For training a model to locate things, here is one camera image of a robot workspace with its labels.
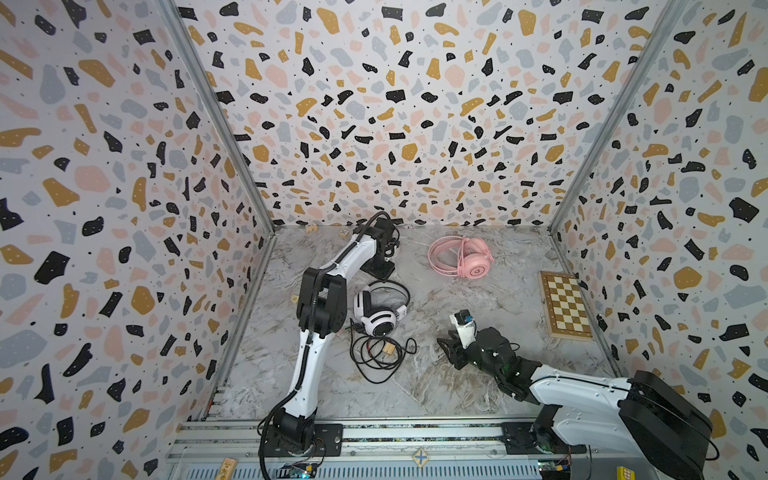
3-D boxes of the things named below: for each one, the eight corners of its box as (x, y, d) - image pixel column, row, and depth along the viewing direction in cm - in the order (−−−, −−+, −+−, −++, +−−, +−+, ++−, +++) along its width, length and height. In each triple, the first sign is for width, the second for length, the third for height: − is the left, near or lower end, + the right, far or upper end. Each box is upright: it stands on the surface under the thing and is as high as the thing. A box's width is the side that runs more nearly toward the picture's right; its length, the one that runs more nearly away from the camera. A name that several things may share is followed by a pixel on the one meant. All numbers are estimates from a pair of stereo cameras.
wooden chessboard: (549, 337, 95) (553, 332, 92) (537, 275, 110) (541, 270, 108) (589, 342, 94) (595, 337, 91) (572, 279, 109) (576, 274, 107)
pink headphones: (430, 282, 108) (432, 266, 101) (427, 248, 119) (429, 231, 111) (488, 283, 108) (494, 266, 101) (480, 248, 119) (485, 231, 111)
